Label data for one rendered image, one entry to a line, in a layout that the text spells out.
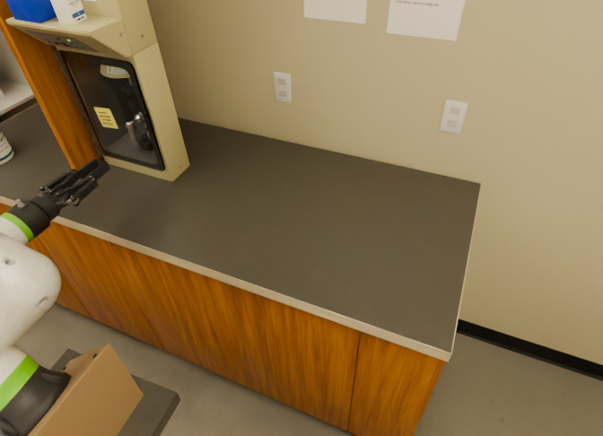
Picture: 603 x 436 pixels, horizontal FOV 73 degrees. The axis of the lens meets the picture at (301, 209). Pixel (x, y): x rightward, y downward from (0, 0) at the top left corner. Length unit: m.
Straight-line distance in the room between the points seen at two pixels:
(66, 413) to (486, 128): 1.35
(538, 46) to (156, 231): 1.26
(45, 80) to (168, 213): 0.59
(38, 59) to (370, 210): 1.17
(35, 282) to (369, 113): 1.15
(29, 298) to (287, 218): 0.78
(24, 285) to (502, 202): 1.46
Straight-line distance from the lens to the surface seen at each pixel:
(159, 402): 1.05
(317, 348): 1.36
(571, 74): 1.42
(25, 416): 0.92
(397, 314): 1.12
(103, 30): 1.28
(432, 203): 1.44
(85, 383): 0.88
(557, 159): 1.56
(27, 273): 0.83
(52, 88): 1.65
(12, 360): 0.93
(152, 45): 1.41
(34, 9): 1.39
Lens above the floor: 1.86
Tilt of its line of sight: 42 degrees down
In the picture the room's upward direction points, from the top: 2 degrees counter-clockwise
